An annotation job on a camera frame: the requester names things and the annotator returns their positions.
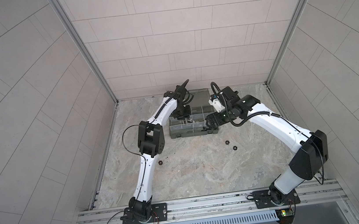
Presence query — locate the grey compartment organizer box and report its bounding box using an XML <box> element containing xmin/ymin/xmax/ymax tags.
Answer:
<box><xmin>169</xmin><ymin>89</ymin><xmax>218</xmax><ymax>139</ymax></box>

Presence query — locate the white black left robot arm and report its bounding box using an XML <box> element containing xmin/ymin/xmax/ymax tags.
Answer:
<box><xmin>129</xmin><ymin>80</ymin><xmax>192</xmax><ymax>222</ymax></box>

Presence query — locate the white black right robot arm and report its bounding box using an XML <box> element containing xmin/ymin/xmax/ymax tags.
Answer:
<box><xmin>206</xmin><ymin>82</ymin><xmax>328</xmax><ymax>206</ymax></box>

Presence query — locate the right circuit board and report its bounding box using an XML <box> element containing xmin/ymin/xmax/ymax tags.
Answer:
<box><xmin>275</xmin><ymin>208</ymin><xmax>295</xmax><ymax>224</ymax></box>

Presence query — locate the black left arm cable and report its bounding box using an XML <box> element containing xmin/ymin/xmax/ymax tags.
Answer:
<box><xmin>120</xmin><ymin>123</ymin><xmax>151</xmax><ymax>198</ymax></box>

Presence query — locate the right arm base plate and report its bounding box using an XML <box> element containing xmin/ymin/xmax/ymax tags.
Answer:
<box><xmin>246</xmin><ymin>189</ymin><xmax>301</xmax><ymax>209</ymax></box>

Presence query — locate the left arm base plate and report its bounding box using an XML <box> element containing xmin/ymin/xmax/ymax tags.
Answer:
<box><xmin>120</xmin><ymin>203</ymin><xmax>168</xmax><ymax>224</ymax></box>

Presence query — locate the aluminium front rail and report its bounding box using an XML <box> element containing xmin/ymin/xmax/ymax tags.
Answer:
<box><xmin>76</xmin><ymin>180</ymin><xmax>348</xmax><ymax>224</ymax></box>

